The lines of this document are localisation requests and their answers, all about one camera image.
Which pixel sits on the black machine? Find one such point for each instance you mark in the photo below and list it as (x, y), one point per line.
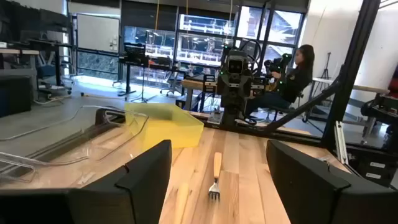
(382, 109)

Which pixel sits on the black tripod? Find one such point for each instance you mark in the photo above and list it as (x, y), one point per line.
(326, 71)

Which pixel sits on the grey office chair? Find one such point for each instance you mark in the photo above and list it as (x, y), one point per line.
(174, 84)

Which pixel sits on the clear plastic bin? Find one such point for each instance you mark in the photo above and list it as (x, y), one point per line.
(77, 146)

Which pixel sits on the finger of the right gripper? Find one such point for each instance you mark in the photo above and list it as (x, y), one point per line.
(247, 86)
(222, 86)

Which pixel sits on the black arched clamp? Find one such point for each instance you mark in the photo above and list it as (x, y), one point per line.
(102, 116)

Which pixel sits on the black labelled control box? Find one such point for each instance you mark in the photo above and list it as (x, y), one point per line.
(367, 168)

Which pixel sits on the person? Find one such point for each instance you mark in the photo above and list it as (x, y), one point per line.
(298, 81)

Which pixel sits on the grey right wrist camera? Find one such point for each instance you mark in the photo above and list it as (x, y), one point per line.
(235, 66)

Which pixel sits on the black office chair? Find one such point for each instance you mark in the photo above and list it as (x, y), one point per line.
(280, 109)

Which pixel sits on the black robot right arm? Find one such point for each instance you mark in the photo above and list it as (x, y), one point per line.
(233, 115)

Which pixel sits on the yellow plastic bin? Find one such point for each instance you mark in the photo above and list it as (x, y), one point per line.
(174, 130)

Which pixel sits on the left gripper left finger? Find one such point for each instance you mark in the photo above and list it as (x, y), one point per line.
(93, 202)

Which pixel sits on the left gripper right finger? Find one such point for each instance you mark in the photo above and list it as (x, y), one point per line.
(326, 202)

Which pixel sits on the silver metal bracket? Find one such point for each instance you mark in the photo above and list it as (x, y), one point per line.
(341, 143)

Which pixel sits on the whiteboard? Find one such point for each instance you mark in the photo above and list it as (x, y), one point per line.
(96, 32)

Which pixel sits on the light wooden table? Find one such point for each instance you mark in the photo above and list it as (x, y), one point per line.
(367, 89)

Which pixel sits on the black standing desk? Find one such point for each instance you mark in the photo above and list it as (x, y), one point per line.
(135, 53)

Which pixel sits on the black cabinet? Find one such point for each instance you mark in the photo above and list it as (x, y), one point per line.
(15, 96)

